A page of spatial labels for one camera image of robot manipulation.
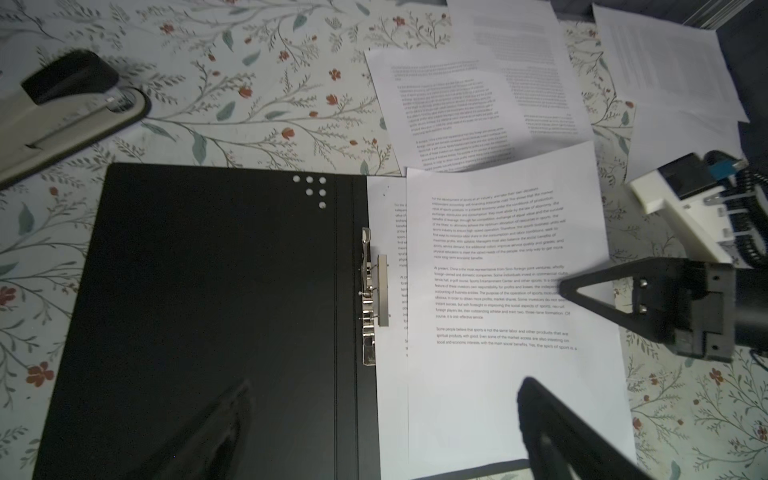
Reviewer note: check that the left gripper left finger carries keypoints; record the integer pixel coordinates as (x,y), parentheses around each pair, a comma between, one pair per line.
(210,446)

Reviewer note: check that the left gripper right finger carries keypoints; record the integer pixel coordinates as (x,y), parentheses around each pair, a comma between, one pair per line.
(561,445)

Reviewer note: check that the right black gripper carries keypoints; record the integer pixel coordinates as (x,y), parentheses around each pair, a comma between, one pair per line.
(698,310)

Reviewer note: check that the beige black clip folder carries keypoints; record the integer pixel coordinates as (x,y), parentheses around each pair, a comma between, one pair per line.
(198,278)

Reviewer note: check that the printed paper sheet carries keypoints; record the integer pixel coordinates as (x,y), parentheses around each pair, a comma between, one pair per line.
(662,135)
(446,111)
(526,42)
(387,221)
(667,65)

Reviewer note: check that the printed paper sheet under folder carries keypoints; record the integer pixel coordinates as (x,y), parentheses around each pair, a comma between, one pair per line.
(446,111)

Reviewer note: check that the black grey stapler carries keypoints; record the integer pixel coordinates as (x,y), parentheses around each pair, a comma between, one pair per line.
(68,105)

